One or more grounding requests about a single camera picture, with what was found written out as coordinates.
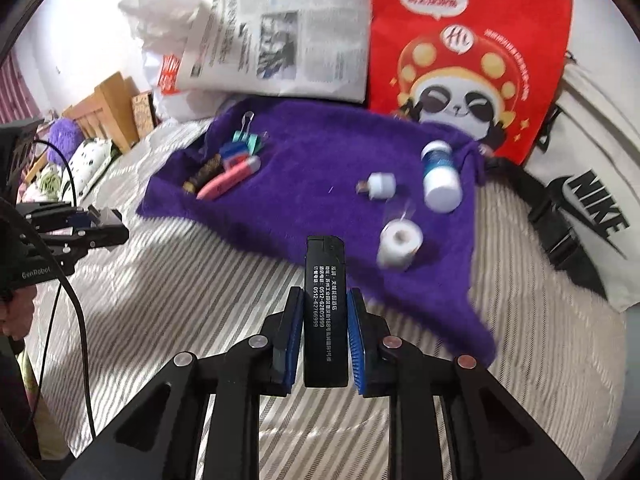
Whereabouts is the white tape roll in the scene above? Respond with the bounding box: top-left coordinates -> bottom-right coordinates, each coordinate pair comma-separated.
376,217 -> 423,271

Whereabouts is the white plug adapter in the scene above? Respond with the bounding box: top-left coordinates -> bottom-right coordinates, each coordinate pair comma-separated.
356,172 -> 397,201

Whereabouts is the purple towel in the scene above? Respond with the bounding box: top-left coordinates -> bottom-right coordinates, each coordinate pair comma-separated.
136,97 -> 498,366

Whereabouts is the dark brown lipstick tube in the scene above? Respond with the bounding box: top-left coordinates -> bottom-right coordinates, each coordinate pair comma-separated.
182,156 -> 226,195

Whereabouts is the patterned cardboard box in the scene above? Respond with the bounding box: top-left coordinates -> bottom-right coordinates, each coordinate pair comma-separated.
131,91 -> 161,140

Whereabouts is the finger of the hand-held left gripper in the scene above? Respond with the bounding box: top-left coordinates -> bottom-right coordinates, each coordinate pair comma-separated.
30,207 -> 130,262
20,201 -> 94,234

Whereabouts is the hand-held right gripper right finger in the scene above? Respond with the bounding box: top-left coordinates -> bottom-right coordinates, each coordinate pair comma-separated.
347,287 -> 586,480

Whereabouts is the green binder clip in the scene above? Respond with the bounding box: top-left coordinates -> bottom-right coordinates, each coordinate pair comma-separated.
231,112 -> 269,153

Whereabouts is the black rectangular box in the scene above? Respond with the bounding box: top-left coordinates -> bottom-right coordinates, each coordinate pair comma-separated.
304,235 -> 349,388

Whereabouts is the white plastic bag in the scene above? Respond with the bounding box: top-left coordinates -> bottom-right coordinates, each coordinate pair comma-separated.
117,0 -> 226,122

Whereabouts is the white spotted pillow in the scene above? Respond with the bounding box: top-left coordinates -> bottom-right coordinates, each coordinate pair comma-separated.
67,137 -> 121,196

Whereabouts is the folded newspaper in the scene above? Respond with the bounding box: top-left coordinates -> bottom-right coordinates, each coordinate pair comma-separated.
176,0 -> 373,106

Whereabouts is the small red and blue item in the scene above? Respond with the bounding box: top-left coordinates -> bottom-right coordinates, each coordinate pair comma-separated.
220,142 -> 249,167

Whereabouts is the white canvas bag, black strap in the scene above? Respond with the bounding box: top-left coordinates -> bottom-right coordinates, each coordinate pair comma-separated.
480,50 -> 640,313

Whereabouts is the wooden headboard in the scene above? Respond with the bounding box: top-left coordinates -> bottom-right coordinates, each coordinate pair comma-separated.
62,71 -> 146,156

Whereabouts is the red panda print bag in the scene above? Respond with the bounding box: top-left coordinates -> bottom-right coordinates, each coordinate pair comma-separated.
367,0 -> 573,166

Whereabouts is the black cable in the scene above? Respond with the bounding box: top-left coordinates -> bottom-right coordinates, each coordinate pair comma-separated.
32,139 -> 98,442

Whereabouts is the pink tube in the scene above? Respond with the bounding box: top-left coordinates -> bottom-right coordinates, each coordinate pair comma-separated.
196,155 -> 262,201

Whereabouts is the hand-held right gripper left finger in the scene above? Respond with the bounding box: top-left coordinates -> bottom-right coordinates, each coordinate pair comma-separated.
60,286 -> 306,480

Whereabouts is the blue bottle with white cap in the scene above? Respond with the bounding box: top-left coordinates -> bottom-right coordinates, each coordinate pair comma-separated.
421,140 -> 462,213

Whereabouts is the purple fluffy cushion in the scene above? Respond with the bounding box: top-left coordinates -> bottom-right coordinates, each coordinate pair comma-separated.
49,119 -> 85,161

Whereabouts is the person's left hand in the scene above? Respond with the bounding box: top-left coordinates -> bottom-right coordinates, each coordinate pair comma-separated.
0,287 -> 37,342

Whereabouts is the person's left forearm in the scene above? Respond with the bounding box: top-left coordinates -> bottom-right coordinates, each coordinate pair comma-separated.
0,334 -> 43,463

